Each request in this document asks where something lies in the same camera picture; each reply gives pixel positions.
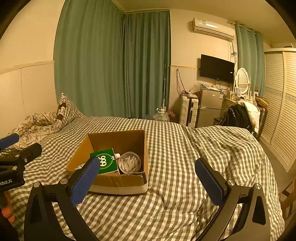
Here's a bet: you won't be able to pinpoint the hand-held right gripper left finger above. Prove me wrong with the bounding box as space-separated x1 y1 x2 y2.
24 157 100 241

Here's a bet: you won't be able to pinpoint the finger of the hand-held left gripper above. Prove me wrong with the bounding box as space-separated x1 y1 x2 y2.
14 142 43 167
0 133 20 150

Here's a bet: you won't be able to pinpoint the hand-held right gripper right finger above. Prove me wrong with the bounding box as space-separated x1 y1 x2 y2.
195 158 271 241

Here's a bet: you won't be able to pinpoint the green medicine box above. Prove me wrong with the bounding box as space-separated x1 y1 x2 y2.
90 148 119 175

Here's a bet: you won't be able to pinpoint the brown cardboard box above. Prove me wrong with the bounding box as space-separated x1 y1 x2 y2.
66 130 149 195

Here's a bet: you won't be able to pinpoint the clear plastic cup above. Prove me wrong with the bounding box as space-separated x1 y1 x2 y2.
118 152 142 174

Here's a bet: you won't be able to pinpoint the person's left hand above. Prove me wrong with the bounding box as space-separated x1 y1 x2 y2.
1 191 16 223

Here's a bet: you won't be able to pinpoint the floral duvet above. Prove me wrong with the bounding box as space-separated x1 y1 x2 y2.
7 111 63 149

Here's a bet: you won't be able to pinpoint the grey checked blanket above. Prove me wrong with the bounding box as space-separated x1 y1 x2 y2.
9 116 285 241

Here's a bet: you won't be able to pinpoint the checked pillow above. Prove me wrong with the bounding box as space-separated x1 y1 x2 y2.
57 93 86 127

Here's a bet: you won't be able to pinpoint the black jacket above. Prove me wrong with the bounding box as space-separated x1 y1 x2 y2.
220 104 253 133

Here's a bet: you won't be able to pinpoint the white ribbed suitcase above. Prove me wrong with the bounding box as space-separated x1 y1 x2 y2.
179 95 200 127

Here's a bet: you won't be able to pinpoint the dark patterned bag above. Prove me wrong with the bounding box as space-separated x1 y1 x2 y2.
166 110 179 123

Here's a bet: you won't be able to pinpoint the silver small fridge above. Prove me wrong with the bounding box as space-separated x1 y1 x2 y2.
198 88 225 128

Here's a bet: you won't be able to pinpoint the wooden chair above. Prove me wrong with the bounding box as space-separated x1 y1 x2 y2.
279 181 296 220

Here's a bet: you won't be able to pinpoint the clear water jug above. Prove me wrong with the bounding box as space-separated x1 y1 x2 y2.
151 107 170 122

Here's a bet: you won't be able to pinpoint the white puffer jacket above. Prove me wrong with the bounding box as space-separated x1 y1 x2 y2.
236 101 260 133

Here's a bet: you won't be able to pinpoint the brown checked suitcase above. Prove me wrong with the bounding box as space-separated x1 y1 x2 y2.
254 97 269 141

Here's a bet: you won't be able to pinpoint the clear plastic bag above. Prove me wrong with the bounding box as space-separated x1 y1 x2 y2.
190 81 204 93

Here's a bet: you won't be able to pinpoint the white louvred wardrobe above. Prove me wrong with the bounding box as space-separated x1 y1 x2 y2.
260 47 296 172

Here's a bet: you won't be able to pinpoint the white pole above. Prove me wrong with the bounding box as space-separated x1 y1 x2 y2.
162 64 167 109

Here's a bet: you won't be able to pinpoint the wide green curtain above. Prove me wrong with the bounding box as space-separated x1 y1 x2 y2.
54 0 171 120

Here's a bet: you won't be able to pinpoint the white oval mirror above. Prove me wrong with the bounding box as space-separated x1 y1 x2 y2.
234 68 251 94

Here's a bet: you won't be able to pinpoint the narrow green curtain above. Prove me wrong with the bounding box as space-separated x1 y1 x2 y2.
236 23 265 98

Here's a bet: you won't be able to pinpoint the white air conditioner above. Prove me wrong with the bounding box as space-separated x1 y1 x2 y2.
191 18 235 42

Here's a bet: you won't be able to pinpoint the dark wall cables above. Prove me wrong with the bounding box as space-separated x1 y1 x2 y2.
175 69 188 93

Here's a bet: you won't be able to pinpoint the black wall television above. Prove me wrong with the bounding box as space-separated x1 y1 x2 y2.
200 54 235 84

